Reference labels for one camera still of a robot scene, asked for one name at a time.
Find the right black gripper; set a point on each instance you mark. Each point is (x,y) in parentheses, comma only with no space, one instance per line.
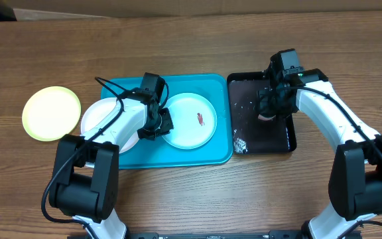
(267,108)

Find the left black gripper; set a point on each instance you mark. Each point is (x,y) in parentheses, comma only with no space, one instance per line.
(167,125)

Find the green and pink sponge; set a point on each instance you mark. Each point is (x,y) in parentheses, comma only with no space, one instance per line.
(265,118)

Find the light blue plate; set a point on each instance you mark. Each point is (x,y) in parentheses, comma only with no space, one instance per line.
(194,120)

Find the pink plate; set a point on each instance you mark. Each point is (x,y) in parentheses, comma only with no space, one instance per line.
(96,112)

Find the yellow plate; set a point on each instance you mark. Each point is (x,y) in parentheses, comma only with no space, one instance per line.
(51,113)

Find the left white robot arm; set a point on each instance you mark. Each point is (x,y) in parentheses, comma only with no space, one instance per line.
(85,176)

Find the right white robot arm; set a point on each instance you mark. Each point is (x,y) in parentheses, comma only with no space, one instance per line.
(355,185)

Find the teal plastic tray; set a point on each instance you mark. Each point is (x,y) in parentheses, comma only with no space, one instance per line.
(148,154)

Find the black rectangular tray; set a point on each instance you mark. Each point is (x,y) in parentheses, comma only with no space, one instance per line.
(252,135)

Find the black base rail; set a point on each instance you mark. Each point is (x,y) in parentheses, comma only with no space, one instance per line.
(274,234)

